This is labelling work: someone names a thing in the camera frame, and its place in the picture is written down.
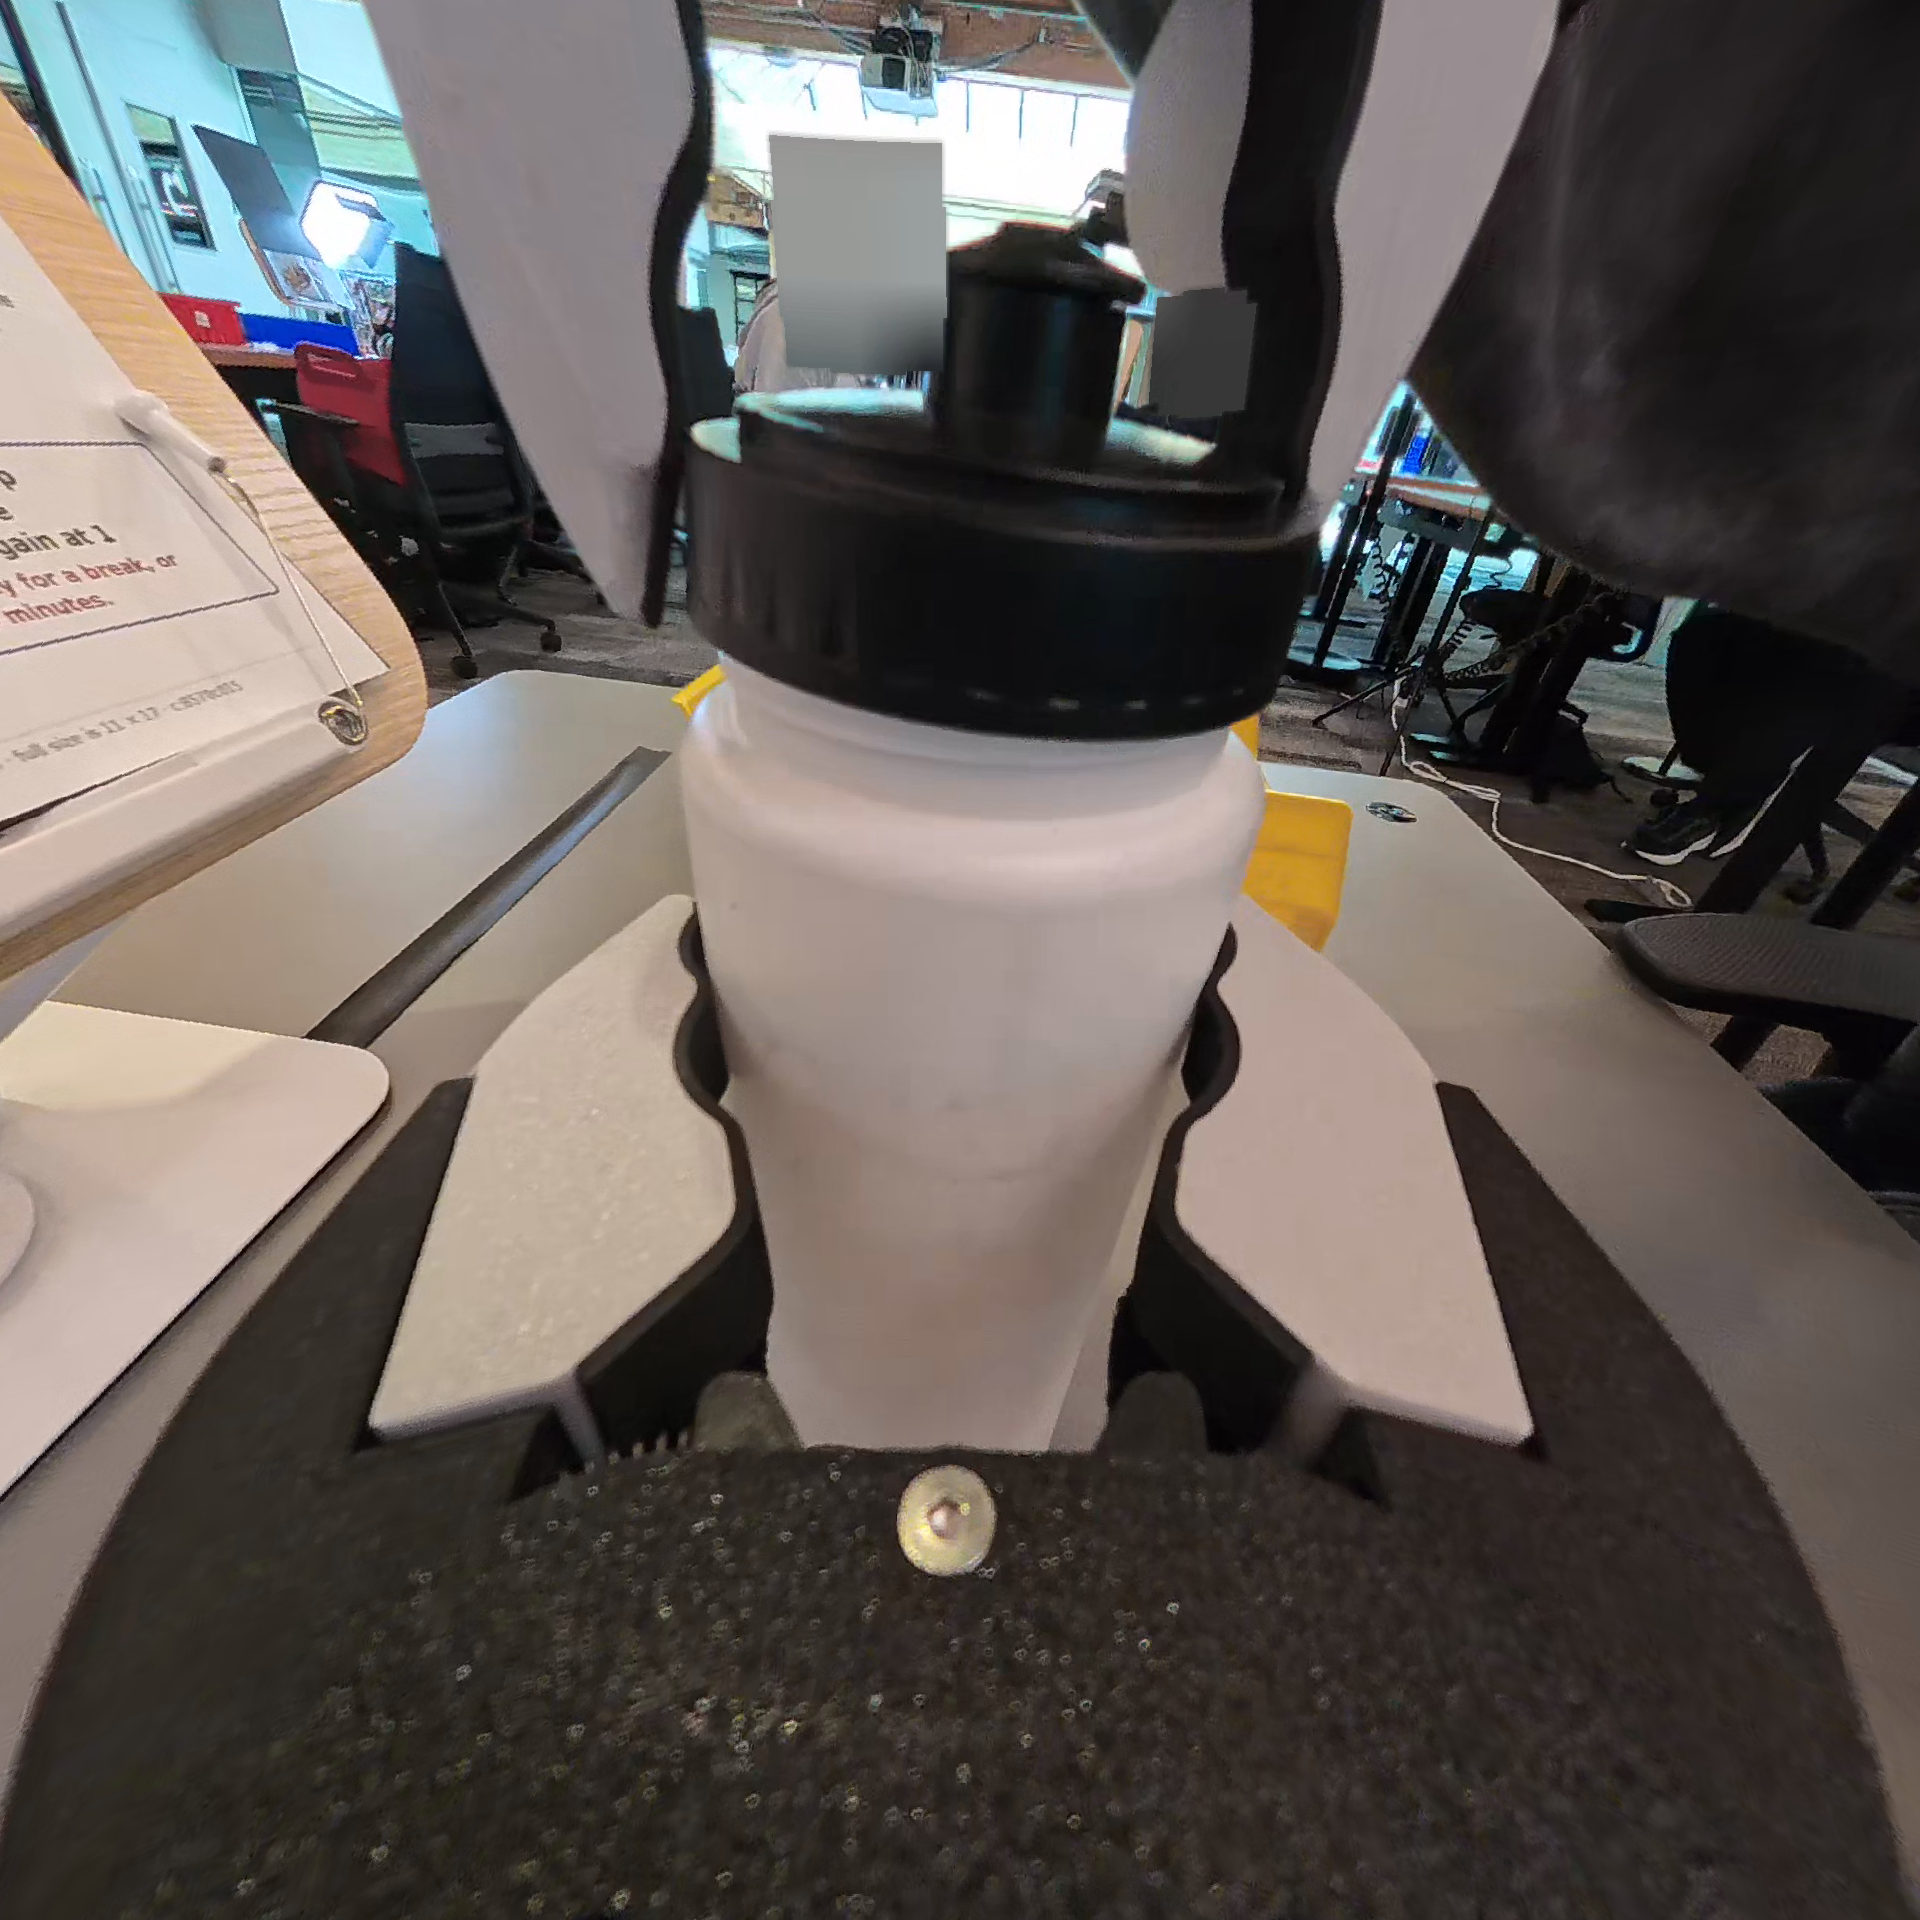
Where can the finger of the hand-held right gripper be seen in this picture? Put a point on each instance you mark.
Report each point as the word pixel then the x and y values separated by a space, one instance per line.
pixel 554 224
pixel 1426 150

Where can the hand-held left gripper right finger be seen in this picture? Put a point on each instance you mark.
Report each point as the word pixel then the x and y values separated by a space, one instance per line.
pixel 1334 1214

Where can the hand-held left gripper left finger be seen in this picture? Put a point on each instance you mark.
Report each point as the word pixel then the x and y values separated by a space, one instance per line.
pixel 554 1202

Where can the yellow plastic bin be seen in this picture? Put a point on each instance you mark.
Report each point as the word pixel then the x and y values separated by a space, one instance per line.
pixel 1299 855

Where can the white plastic bottle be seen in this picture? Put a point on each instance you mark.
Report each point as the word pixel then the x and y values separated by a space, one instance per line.
pixel 960 973

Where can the black bottle lid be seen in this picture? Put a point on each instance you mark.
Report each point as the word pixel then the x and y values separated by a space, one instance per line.
pixel 991 601

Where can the red office chair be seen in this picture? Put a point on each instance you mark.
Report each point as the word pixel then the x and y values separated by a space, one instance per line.
pixel 352 405

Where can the small blue bin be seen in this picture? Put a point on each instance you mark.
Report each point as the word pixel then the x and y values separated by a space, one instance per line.
pixel 299 332

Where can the small red bin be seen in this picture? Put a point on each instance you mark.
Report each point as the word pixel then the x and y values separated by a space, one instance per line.
pixel 204 319

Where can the wooden instruction board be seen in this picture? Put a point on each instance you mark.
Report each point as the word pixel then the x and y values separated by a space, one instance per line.
pixel 181 361

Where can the black mesh office chair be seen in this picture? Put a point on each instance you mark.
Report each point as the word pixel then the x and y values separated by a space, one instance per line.
pixel 1756 961

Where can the instruction board on stand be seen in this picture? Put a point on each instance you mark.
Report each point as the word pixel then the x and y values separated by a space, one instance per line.
pixel 90 644

